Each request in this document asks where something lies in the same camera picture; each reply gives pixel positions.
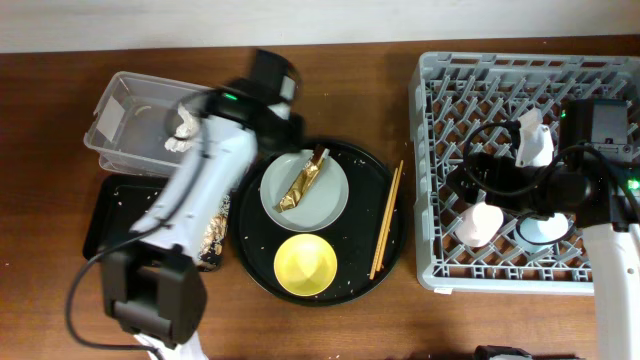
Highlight light blue plastic cup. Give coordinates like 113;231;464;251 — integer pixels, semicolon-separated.
514;213;569;253

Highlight pink plastic cup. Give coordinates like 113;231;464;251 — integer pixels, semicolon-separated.
454;202;504;247

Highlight gold foil wrapper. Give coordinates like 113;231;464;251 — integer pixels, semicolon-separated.
274;145;329;213

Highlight white tissue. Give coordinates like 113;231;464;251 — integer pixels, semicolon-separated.
164;104;200;153

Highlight grey round plate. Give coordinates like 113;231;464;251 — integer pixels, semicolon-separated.
259;149;349;233

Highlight food scraps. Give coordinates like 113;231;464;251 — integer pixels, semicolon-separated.
197;195;230;272

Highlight yellow bowl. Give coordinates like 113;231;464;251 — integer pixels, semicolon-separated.
273;234;338;297

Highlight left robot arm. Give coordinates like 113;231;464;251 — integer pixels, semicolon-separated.
100;50;304;359

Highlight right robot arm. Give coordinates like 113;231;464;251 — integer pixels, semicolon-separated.
446;99;639;359

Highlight grey dishwasher rack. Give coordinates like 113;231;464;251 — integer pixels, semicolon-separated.
408;52;639;296

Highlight clear plastic bin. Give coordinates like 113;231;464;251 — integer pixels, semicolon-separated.
84;71;207;177

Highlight rectangular black tray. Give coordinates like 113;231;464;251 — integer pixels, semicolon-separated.
82;174;168;260

